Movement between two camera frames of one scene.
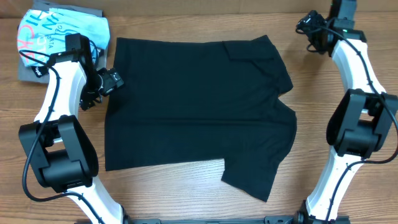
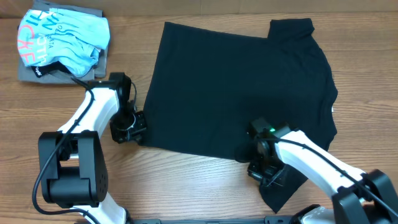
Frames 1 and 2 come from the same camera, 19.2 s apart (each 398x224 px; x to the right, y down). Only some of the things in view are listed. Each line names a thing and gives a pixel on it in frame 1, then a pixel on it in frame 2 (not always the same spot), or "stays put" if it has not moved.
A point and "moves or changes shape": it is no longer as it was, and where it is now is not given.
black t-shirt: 188,101 moves or changes shape
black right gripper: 309,30 to 255,173
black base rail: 268,219 stays put
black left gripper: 112,80 to 135,134
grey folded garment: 27,74 stays put
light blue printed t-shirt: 44,31 stays put
